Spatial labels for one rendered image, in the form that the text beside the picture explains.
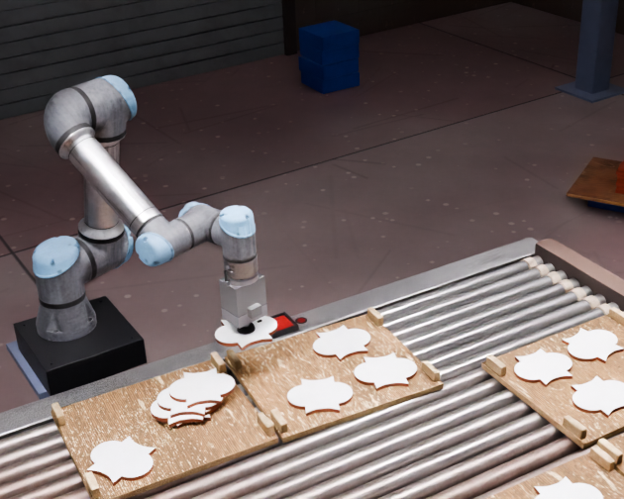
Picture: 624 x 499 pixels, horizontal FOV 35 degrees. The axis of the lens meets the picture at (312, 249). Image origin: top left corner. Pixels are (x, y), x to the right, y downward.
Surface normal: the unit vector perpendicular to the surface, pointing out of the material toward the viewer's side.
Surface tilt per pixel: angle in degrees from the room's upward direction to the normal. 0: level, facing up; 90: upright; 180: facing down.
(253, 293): 90
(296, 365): 0
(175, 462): 0
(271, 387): 0
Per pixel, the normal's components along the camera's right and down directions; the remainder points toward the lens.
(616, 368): -0.04, -0.87
